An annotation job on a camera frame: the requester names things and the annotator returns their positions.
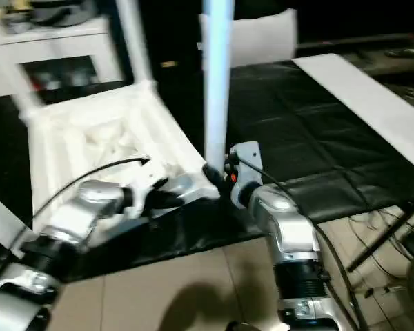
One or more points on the white plastic table top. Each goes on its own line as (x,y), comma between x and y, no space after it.
(103,131)

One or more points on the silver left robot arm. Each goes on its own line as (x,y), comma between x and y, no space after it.
(62,241)

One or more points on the black table mat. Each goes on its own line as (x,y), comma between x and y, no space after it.
(317,131)

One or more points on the small yellow tag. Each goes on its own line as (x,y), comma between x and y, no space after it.
(169,64)

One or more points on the grey cushion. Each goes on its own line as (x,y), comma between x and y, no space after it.
(262,38)

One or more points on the white flat board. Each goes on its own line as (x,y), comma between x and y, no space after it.
(366,103)

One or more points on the white glass-door cabinet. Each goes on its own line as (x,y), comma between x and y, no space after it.
(55,52)

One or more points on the dark items on cabinet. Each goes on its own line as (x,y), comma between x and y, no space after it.
(48,10)

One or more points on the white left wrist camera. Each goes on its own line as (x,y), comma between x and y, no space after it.
(152,183)

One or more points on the black metal frame leg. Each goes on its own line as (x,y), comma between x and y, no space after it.
(386,234)

